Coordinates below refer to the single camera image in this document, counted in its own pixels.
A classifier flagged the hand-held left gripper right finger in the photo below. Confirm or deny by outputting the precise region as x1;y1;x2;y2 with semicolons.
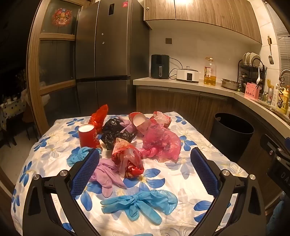
190;147;266;236

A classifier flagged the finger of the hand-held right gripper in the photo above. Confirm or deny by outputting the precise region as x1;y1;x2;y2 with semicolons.
260;134;283;160

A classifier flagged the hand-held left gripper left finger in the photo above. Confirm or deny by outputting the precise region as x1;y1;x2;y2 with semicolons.
23;148;100;236

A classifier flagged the purple glove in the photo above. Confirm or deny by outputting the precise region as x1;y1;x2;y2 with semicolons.
89;158;128;198

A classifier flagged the red paper cup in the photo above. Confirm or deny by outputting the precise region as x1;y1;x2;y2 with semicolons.
78;124;103;149
128;112;151;132

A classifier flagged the black trash bin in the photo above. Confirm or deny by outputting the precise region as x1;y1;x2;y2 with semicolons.
209;113;254;163

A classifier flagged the red patterned plastic bag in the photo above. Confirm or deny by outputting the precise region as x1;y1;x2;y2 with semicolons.
111;138;145;179

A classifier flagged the black plastic bag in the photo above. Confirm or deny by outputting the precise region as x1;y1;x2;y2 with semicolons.
101;118;137;150

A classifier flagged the pink plastic bag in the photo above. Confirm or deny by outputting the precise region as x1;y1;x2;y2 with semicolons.
138;123;182;163

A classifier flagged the red crinkled plastic bag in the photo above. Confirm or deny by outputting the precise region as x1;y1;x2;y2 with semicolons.
88;104;109;135

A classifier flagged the knotted blue glove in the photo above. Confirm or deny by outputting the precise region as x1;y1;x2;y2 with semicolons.
100;189;178;225

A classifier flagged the pink wrapper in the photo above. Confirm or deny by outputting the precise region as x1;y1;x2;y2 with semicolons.
118;116;137;135

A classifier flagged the red snack wrapper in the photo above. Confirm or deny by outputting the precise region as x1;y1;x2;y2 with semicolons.
151;111;174;129

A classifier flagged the person's right forearm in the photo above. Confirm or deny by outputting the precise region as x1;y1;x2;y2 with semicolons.
266;200;286;236

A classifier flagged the metal sink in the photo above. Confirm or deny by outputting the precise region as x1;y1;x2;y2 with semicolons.
258;100;290;121

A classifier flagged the yellow bottle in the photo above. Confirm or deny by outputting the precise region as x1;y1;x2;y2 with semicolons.
277;86;290;114

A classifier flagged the blue floral tablecloth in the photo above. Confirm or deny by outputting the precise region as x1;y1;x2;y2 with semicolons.
10;111;250;236

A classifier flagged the white bottle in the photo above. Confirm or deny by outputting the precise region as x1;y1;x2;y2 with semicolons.
272;84;280;108

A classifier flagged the pink utensil holder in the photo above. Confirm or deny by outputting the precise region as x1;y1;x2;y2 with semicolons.
245;82;261;100

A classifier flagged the metal bowl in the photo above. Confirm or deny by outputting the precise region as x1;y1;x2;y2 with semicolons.
221;78;241;90

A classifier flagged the wooden kitchen base cabinet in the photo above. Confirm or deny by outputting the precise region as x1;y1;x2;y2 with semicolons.
133;77;290;205

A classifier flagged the metal faucet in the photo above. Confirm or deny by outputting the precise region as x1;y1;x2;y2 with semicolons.
279;69;290;91

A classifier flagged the black dish rack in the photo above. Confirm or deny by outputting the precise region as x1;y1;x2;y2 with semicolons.
238;53;268;91

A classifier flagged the hanging metal spatula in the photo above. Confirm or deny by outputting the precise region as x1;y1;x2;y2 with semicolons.
267;36;274;65

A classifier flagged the cooking oil bottle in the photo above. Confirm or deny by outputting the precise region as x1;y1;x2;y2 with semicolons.
203;57;217;86

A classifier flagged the polka dot covered table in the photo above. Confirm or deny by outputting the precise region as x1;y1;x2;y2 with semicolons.
0;96;27;131

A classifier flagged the white rice cooker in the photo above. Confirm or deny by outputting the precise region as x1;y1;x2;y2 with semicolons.
176;66;200;83

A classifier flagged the wooden framed glass door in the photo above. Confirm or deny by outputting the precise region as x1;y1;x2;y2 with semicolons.
27;0;83;137

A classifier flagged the black air fryer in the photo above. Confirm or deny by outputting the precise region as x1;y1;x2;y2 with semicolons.
151;54;170;80

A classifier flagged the dark steel refrigerator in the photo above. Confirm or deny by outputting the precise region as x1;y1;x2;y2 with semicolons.
75;0;150;117

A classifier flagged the window blind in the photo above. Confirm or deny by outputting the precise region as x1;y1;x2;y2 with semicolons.
266;0;290;78

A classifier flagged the floral door decal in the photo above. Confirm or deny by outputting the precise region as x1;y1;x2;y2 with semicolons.
52;8;73;28

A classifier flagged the black coiled hose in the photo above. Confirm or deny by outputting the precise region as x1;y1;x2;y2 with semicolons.
279;77;286;109

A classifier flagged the black power cable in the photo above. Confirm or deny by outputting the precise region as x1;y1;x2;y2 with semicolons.
169;57;184;80

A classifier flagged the wooden wall cabinet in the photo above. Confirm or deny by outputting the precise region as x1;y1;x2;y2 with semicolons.
144;0;263;45

